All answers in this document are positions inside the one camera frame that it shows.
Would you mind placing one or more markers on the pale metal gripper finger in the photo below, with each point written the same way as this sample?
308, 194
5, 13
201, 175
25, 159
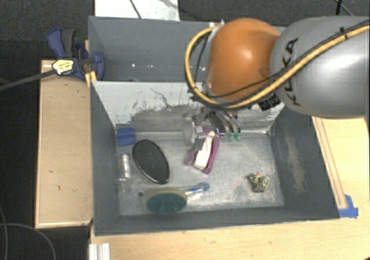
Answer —
189, 130
199, 137

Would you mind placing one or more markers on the purple and white stapler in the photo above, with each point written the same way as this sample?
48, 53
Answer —
212, 155

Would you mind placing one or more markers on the black oval case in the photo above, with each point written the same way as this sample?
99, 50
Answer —
151, 161

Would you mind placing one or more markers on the blue sponge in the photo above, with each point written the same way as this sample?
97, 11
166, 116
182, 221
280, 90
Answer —
125, 136

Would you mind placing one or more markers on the olive toy animal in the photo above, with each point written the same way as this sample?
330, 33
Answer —
259, 183

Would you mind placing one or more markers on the grey metal bin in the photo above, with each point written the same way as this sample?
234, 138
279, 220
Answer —
144, 51

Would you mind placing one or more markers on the pale wood board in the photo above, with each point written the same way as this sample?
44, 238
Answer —
63, 152

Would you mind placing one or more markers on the black cylinder on white bracket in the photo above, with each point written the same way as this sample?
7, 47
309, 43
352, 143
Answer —
269, 103

